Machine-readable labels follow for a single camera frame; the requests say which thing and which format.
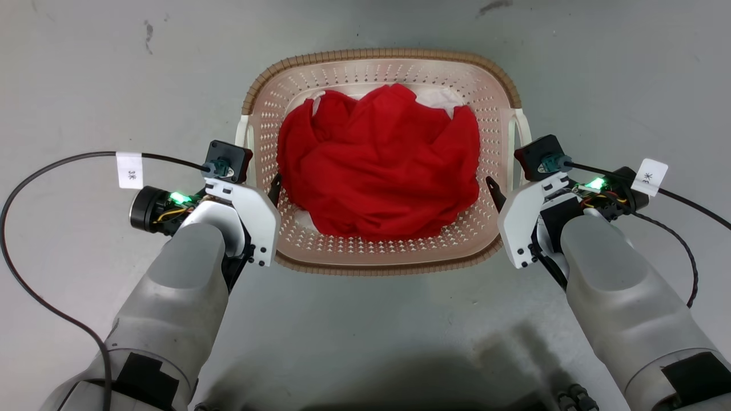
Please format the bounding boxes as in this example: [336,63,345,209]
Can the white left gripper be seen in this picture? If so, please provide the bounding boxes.
[129,172,284,292]

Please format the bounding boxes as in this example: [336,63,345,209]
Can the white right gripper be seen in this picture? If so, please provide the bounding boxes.
[485,166,650,292]

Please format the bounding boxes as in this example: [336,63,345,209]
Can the beige perforated plastic laundry basket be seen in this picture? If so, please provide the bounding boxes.
[234,48,533,277]

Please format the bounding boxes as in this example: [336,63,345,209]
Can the red garment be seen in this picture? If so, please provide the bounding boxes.
[276,83,482,243]

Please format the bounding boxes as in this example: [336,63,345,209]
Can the white cloth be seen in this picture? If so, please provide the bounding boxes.
[292,86,464,230]

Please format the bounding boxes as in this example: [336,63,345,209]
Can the white left cable tag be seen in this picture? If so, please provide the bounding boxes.
[115,151,144,190]

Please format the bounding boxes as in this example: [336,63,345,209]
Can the white cable tag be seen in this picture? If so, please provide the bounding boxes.
[115,151,144,190]
[630,158,669,198]

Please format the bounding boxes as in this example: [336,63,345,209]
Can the white right cable tag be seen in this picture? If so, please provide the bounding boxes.
[630,158,669,198]

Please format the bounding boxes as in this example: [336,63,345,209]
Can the black right camera cable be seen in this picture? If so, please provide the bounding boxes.
[564,161,731,231]

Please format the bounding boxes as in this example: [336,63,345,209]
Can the black camera cable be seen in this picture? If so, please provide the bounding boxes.
[0,151,213,411]
[564,161,731,231]

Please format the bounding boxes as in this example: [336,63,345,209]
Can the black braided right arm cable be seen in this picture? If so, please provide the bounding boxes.
[627,210,700,309]

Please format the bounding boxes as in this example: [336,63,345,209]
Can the black base cable connectors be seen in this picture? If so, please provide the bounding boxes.
[556,383,601,411]

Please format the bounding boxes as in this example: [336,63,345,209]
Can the black left camera cable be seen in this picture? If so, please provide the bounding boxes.
[0,151,213,411]

